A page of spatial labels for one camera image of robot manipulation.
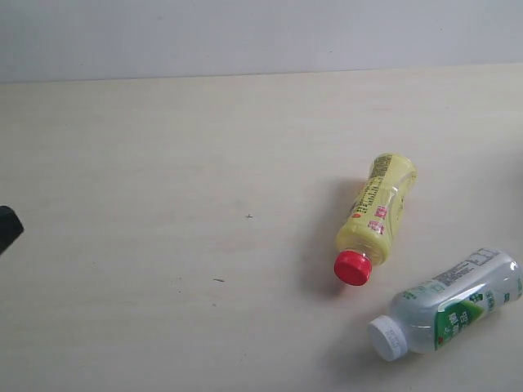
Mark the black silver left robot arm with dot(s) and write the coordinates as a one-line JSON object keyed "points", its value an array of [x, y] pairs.
{"points": [[11, 228]]}

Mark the yellow bottle red cap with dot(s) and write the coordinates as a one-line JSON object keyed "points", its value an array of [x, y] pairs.
{"points": [[367, 234]]}

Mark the clear bottle green white label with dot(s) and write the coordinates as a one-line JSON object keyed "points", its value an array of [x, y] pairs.
{"points": [[424, 318]]}

